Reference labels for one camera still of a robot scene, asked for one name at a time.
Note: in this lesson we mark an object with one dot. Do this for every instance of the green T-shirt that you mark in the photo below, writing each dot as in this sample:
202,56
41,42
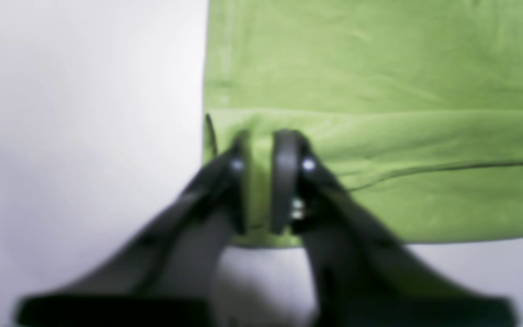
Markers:
416,106

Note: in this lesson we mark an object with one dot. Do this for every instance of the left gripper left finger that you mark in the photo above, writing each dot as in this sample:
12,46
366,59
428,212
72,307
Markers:
163,276

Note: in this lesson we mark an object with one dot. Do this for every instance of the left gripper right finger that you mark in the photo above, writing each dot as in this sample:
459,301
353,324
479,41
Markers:
363,274

